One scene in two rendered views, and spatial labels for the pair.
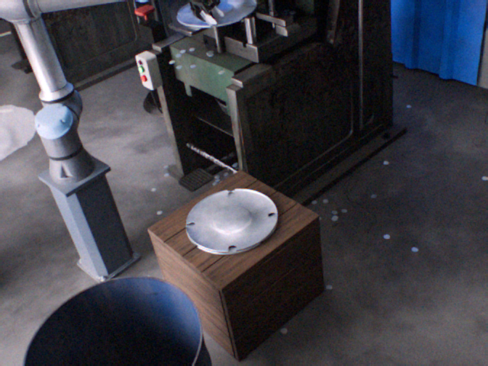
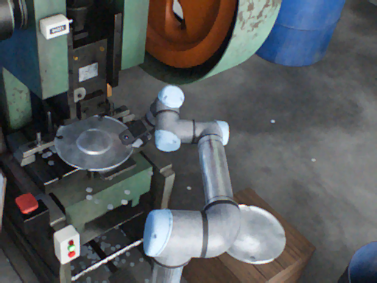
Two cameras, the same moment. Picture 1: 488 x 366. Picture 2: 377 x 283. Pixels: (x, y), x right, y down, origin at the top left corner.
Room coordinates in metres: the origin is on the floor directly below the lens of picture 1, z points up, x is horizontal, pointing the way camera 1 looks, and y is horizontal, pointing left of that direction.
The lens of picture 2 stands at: (1.93, 1.36, 2.10)
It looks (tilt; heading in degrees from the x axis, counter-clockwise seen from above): 46 degrees down; 267
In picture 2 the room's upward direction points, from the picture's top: 5 degrees clockwise
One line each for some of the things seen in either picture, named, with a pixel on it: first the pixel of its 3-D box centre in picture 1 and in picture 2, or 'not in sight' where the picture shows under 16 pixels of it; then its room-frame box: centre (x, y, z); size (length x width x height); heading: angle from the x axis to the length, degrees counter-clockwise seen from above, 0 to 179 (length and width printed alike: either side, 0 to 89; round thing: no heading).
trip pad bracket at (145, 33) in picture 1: (155, 43); (34, 225); (2.19, 0.25, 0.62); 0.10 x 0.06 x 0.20; 36
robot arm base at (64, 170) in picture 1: (69, 159); not in sight; (1.63, 0.56, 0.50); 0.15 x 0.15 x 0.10
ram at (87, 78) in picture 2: not in sight; (81, 71); (2.05, -0.09, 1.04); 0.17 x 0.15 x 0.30; 126
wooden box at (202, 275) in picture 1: (239, 260); (241, 258); (1.35, 0.05, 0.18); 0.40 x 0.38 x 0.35; 125
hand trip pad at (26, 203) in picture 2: (147, 17); (27, 208); (2.21, 0.26, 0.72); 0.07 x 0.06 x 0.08; 126
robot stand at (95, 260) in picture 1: (92, 219); not in sight; (1.63, 0.56, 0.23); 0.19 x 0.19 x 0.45; 40
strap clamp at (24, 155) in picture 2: not in sight; (37, 143); (2.21, -0.02, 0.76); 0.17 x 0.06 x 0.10; 36
